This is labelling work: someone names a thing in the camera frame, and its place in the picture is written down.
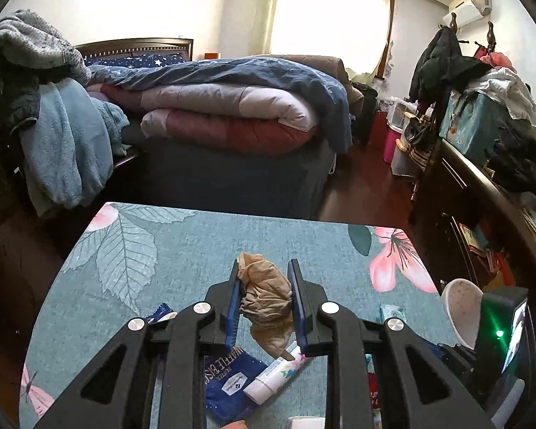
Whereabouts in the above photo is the brown paper tissue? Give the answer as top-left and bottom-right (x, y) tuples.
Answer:
(237, 252), (294, 361)

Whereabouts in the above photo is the blue waffle biscuit wrapper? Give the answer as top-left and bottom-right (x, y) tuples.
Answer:
(204, 347), (267, 426)

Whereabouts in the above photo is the white tube with pink cap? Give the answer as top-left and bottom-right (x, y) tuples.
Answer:
(244, 341), (309, 406)

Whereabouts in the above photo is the white pink-dotted trash bin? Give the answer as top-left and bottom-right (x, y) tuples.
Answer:
(441, 279), (483, 350)

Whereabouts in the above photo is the small blue white wrapper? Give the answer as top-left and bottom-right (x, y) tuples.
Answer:
(145, 303), (177, 324)

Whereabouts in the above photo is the small teal wrapper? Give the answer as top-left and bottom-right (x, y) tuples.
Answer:
(379, 304), (407, 322)

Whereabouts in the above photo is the teal floral tablecloth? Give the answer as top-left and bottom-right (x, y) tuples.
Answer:
(18, 200), (464, 429)

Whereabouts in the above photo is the dark wooden cabinet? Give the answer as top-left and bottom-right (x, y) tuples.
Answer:
(410, 139), (536, 295)

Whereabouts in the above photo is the pink storage container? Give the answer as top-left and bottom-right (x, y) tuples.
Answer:
(382, 128), (401, 165)

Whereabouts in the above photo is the black suitcase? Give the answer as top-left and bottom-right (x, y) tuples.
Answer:
(351, 82), (378, 146)

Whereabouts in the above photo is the pink and red folded quilt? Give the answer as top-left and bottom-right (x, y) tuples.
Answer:
(87, 83), (319, 156)

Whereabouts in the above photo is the pile of clothes on cabinet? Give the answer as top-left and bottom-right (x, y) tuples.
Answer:
(467, 52), (536, 197)

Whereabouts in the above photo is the blue star-pattern duvet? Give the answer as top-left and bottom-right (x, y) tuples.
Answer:
(89, 56), (352, 154)

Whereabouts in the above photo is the light blue fleece blanket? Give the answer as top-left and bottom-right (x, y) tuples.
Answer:
(20, 79), (128, 217)

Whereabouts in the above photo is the black hanging jacket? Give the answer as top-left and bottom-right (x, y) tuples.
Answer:
(408, 26), (492, 105)

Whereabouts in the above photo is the white sheer curtain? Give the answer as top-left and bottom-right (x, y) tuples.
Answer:
(249, 0), (392, 78)

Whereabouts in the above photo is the white air conditioner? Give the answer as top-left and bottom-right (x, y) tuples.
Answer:
(440, 0), (492, 32)

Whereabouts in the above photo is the bed with dark frame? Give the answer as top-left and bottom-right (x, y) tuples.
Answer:
(89, 58), (340, 219)

